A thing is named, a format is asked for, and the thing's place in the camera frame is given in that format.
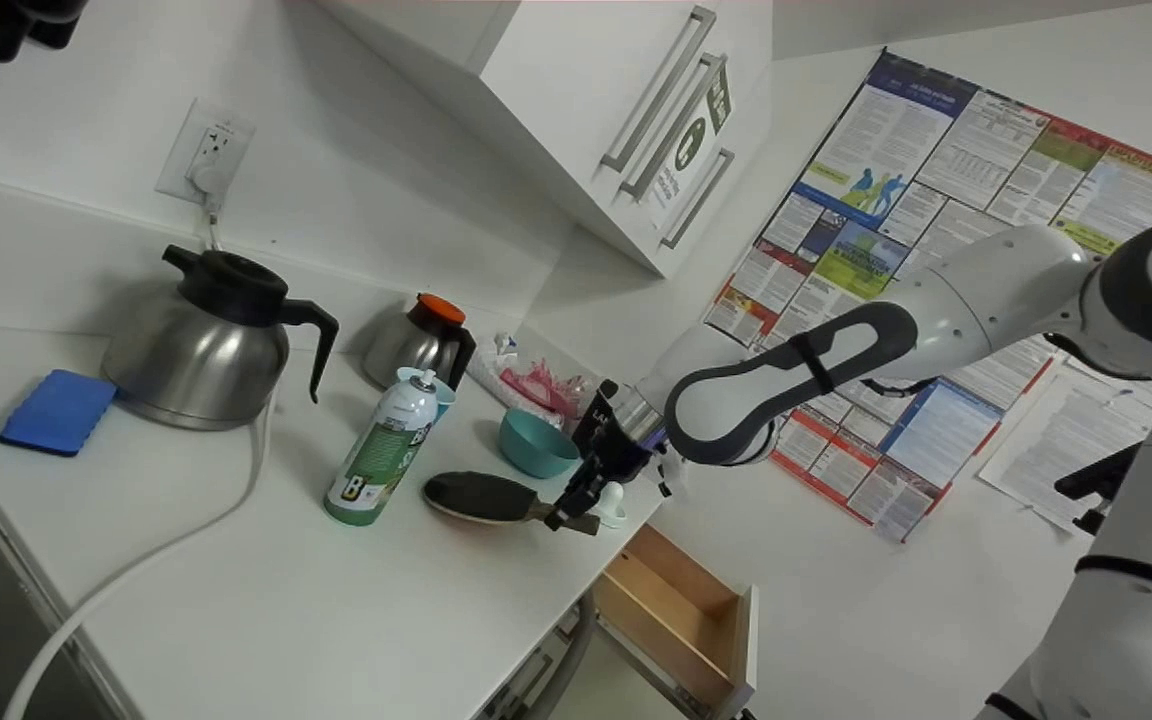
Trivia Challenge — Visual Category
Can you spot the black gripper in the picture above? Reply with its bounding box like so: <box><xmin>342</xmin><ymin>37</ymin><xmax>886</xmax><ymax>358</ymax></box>
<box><xmin>544</xmin><ymin>376</ymin><xmax>673</xmax><ymax>532</ymax></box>

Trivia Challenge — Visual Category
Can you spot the black round disc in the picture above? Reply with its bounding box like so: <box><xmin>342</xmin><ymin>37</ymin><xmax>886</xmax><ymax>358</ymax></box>
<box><xmin>416</xmin><ymin>468</ymin><xmax>602</xmax><ymax>540</ymax></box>

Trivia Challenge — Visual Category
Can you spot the teal bowl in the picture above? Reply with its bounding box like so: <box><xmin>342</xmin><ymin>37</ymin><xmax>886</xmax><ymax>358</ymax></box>
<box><xmin>491</xmin><ymin>406</ymin><xmax>583</xmax><ymax>486</ymax></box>

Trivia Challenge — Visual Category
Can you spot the pink sweetener packets pile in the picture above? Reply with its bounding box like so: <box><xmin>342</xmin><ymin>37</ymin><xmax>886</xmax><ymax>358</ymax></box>
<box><xmin>482</xmin><ymin>328</ymin><xmax>601</xmax><ymax>424</ymax></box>

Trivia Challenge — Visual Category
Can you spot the open wooden drawer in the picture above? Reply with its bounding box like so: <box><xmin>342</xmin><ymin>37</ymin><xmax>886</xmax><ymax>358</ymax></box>
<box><xmin>583</xmin><ymin>519</ymin><xmax>758</xmax><ymax>720</ymax></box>

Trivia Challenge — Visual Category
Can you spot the green cleaner bottle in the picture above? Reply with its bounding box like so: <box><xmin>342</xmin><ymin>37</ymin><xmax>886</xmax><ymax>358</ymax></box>
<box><xmin>319</xmin><ymin>364</ymin><xmax>459</xmax><ymax>532</ymax></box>

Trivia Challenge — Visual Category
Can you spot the steel carafe with orange lid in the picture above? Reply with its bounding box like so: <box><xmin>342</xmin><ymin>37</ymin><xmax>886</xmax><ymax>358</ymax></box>
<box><xmin>352</xmin><ymin>291</ymin><xmax>479</xmax><ymax>396</ymax></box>

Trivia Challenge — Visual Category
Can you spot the green and white safety sign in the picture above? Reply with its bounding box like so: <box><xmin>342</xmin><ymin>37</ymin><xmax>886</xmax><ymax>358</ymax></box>
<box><xmin>647</xmin><ymin>58</ymin><xmax>739</xmax><ymax>218</ymax></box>

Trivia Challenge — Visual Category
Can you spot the steel carafe with black lid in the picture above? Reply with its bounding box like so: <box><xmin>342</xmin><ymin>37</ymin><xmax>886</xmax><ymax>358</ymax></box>
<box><xmin>97</xmin><ymin>242</ymin><xmax>342</xmax><ymax>436</ymax></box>

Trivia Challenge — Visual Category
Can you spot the white printed paper sheet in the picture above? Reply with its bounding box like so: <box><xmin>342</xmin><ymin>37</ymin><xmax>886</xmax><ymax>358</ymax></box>
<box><xmin>977</xmin><ymin>358</ymin><xmax>1152</xmax><ymax>532</ymax></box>

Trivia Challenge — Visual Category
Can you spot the blue sponge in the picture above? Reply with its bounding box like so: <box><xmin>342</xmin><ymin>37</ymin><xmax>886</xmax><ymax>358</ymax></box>
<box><xmin>0</xmin><ymin>364</ymin><xmax>119</xmax><ymax>462</ymax></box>

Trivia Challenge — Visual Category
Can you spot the silver cabinet handle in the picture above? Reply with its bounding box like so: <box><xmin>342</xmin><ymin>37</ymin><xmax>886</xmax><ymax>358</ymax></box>
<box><xmin>655</xmin><ymin>143</ymin><xmax>739</xmax><ymax>258</ymax></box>
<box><xmin>620</xmin><ymin>50</ymin><xmax>731</xmax><ymax>203</ymax></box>
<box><xmin>596</xmin><ymin>4</ymin><xmax>719</xmax><ymax>182</ymax></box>

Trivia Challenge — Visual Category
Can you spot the white wall cabinet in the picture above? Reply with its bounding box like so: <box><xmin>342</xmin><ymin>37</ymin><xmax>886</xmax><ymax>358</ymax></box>
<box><xmin>311</xmin><ymin>0</ymin><xmax>778</xmax><ymax>285</ymax></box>

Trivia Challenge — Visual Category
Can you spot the white power cable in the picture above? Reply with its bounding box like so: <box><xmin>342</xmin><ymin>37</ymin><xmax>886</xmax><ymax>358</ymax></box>
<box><xmin>0</xmin><ymin>173</ymin><xmax>277</xmax><ymax>720</ymax></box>

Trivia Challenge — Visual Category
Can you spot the colourful multi-panel wall poster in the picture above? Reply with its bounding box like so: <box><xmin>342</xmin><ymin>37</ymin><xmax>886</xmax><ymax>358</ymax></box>
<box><xmin>702</xmin><ymin>50</ymin><xmax>1152</xmax><ymax>550</ymax></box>

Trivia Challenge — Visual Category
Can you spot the white wall outlet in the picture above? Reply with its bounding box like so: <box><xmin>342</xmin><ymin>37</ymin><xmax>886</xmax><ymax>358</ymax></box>
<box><xmin>151</xmin><ymin>96</ymin><xmax>258</xmax><ymax>211</ymax></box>

